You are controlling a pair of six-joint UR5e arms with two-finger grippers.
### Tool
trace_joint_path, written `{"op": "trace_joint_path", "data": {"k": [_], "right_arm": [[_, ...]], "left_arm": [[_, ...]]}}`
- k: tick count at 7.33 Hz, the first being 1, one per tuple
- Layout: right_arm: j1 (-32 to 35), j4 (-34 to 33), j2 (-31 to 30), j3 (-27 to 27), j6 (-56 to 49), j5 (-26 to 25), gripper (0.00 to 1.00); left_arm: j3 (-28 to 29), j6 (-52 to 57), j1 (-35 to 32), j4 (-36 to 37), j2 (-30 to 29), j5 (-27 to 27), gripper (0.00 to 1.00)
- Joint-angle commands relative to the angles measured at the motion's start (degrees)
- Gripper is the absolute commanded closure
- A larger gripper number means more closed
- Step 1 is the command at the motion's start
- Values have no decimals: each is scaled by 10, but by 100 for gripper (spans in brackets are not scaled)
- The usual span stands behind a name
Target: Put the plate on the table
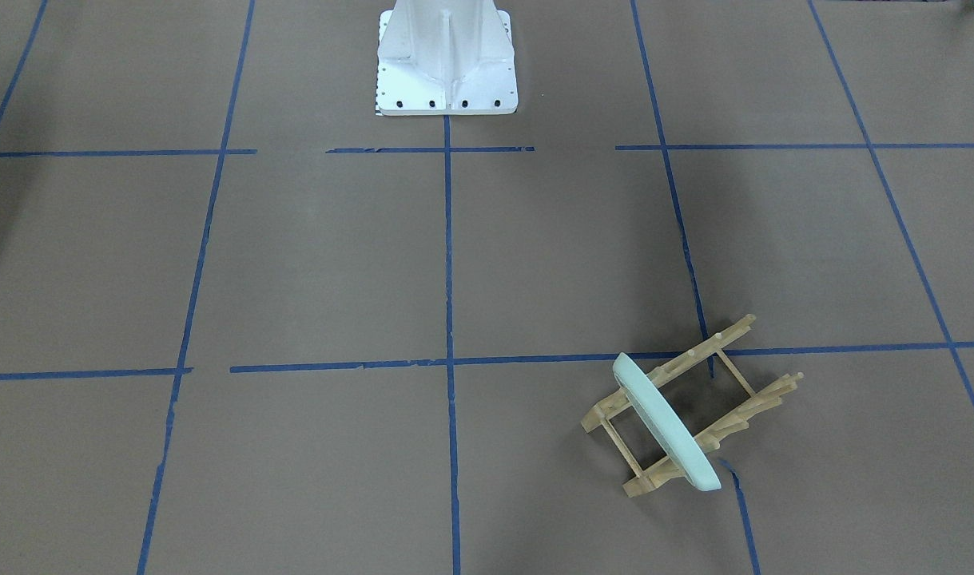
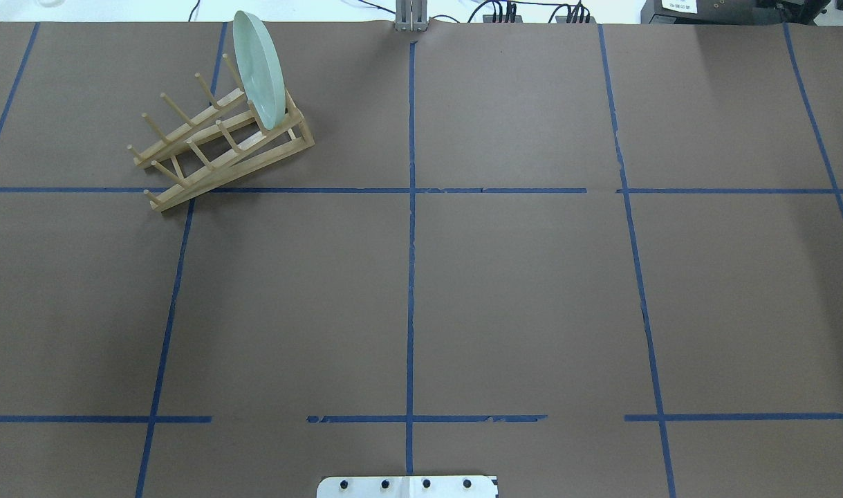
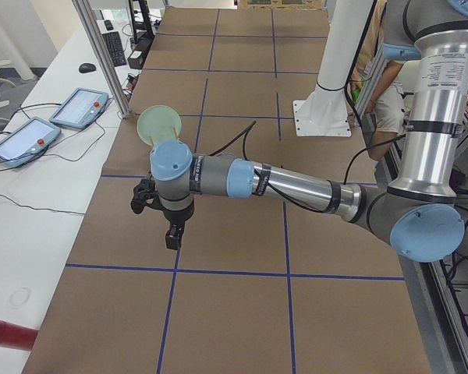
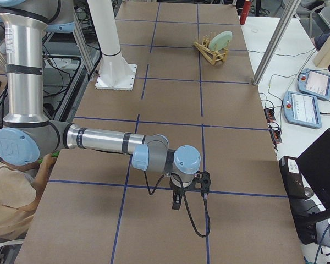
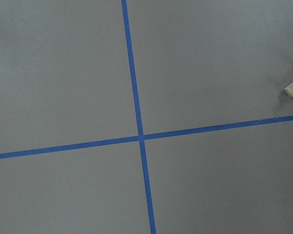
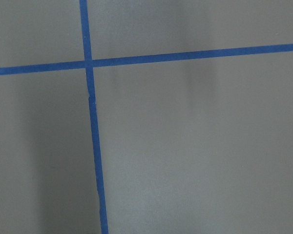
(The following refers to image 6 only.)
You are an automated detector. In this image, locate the crossing blue tape strip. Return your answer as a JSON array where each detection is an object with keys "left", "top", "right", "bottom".
[{"left": 79, "top": 0, "right": 109, "bottom": 234}]

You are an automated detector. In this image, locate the long blue tape strip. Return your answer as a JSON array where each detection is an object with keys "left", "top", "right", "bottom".
[{"left": 0, "top": 43, "right": 293, "bottom": 76}]

